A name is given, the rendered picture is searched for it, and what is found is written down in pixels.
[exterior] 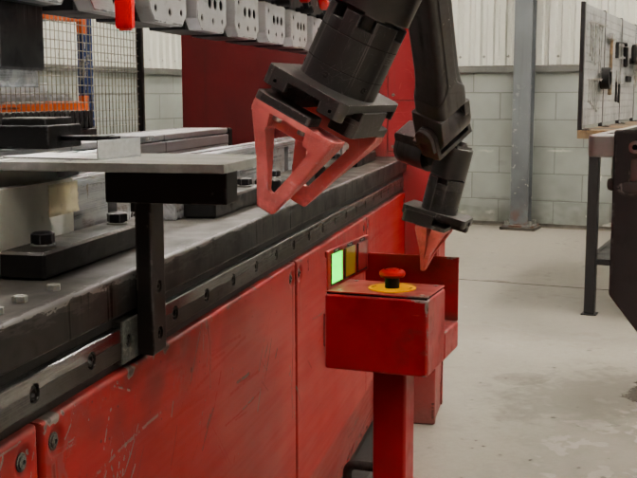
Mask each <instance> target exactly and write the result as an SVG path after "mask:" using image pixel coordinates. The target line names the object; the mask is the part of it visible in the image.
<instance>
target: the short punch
mask: <svg viewBox="0 0 637 478"><path fill-rule="evenodd" d="M44 68H45V57H44V34H43V9H42V7H38V6H32V5H27V4H21V3H15V2H10V1H4V0H0V87H39V86H38V71H43V70H44Z"/></svg>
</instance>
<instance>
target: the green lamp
mask: <svg viewBox="0 0 637 478"><path fill-rule="evenodd" d="M341 279H342V250H341V251H339V252H336V253H334V254H332V284H333V283H335V282H337V281H339V280H341Z"/></svg>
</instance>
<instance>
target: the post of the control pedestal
mask: <svg viewBox="0 0 637 478"><path fill-rule="evenodd" d="M413 409H414V377H412V376H401V375H392V374H381V373H373V478H413Z"/></svg>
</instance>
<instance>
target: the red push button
mask: <svg viewBox="0 0 637 478"><path fill-rule="evenodd" d="M379 275H380V277H382V278H385V287H386V288H399V278H403V277H405V275H406V273H405V271H404V270H403V269H401V268H397V267H387V268H383V269H381V270H380V271H379Z"/></svg>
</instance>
